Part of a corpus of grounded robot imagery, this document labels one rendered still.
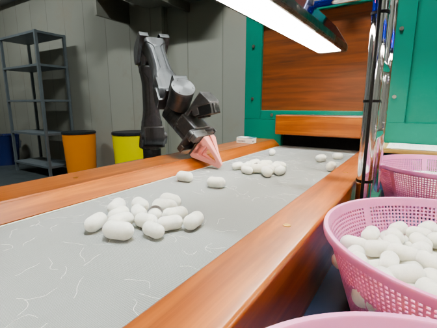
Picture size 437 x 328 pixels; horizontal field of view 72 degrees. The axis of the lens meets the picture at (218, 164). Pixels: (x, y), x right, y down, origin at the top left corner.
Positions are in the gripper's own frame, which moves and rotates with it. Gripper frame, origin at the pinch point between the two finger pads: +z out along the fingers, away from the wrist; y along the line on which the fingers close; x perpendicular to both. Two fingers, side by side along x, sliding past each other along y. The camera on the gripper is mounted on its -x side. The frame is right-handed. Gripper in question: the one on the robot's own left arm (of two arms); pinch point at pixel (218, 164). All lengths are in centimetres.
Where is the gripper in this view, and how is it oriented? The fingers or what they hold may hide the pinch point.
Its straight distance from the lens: 73.1
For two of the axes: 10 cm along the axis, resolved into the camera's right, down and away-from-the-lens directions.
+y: 5.4, -1.7, 8.2
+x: -5.5, 6.7, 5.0
